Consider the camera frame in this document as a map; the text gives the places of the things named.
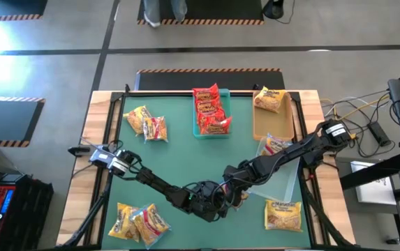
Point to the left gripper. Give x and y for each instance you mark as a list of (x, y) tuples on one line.
[(205, 202)]

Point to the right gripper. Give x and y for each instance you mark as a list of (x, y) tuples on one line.
[(239, 176)]

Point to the yellow Maruchan noodle packet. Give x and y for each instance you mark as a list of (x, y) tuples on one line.
[(283, 216), (269, 99), (135, 116), (121, 223)]

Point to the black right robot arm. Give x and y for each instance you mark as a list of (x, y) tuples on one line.
[(290, 151)]

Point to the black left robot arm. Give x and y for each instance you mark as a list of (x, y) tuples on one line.
[(157, 183)]

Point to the clear plastic bin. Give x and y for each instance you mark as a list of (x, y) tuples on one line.
[(280, 184)]

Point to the teal plastic bin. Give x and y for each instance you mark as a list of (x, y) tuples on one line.
[(225, 99)]

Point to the green table mat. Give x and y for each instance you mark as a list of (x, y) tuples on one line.
[(178, 104)]

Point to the black hazard-striped floor mat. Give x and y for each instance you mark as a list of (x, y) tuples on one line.
[(4, 120), (7, 7), (206, 82), (220, 10)]

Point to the white box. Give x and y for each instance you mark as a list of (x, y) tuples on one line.
[(374, 191)]

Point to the black power brick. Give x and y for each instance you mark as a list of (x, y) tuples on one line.
[(379, 133)]

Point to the small black floor object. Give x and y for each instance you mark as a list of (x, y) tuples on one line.
[(391, 240)]

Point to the wooden table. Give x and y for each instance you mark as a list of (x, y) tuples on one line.
[(96, 111)]

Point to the black stand base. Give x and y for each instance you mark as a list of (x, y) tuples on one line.
[(273, 8)]

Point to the black side desk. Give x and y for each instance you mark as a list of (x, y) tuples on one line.
[(395, 87)]

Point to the black plastic crate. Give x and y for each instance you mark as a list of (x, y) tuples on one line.
[(32, 209)]

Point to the person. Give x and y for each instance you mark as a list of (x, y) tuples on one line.
[(150, 12)]

